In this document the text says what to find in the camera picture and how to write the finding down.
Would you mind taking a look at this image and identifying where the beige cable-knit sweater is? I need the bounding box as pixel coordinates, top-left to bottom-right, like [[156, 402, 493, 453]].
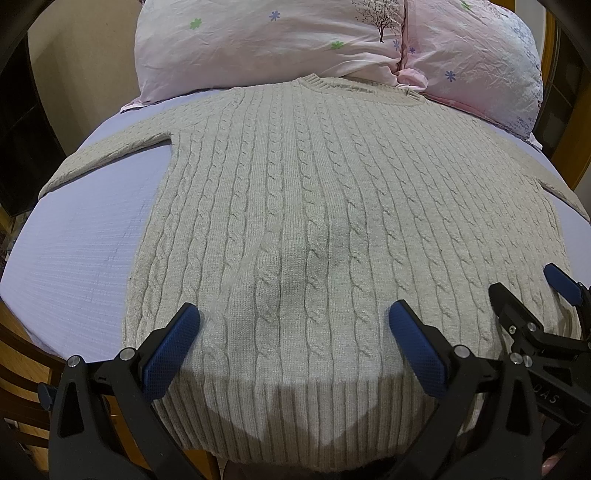
[[45, 75, 581, 471]]

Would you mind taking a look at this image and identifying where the pink floral pillow right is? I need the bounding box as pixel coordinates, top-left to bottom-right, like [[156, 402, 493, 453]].
[[398, 1, 544, 140]]

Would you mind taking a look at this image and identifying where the pink floral pillow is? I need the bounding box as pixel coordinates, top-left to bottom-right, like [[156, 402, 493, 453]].
[[398, 1, 544, 140], [128, 0, 405, 109]]

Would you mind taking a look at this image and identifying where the pink floral pillow left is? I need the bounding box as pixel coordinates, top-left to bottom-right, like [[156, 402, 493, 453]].
[[128, 0, 405, 109]]

